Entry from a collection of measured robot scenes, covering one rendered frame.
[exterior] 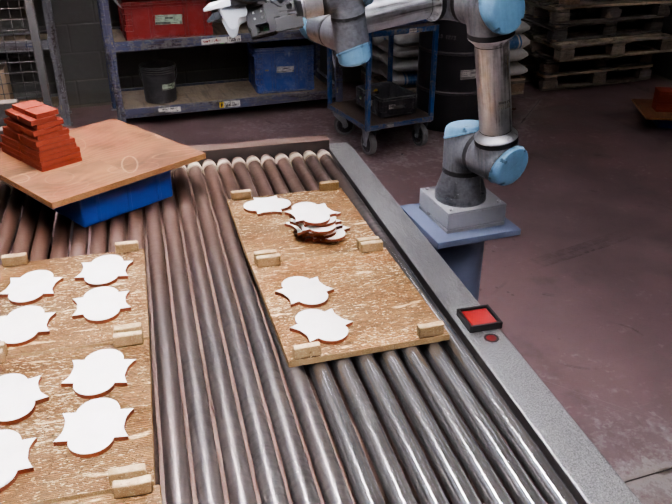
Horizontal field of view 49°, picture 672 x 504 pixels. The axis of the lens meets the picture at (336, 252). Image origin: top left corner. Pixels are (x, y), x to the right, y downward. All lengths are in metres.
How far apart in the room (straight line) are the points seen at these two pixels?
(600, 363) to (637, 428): 0.39
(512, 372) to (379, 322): 0.30
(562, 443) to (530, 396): 0.13
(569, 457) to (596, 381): 1.77
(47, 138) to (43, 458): 1.11
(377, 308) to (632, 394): 1.65
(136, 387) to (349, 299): 0.52
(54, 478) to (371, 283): 0.82
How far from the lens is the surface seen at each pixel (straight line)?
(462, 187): 2.13
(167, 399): 1.44
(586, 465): 1.35
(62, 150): 2.25
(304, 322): 1.57
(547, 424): 1.41
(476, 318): 1.64
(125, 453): 1.33
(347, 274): 1.77
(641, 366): 3.26
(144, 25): 5.82
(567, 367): 3.15
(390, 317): 1.61
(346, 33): 1.62
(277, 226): 2.00
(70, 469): 1.32
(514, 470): 1.31
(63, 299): 1.78
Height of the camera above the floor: 1.82
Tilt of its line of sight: 28 degrees down
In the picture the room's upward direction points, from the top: straight up
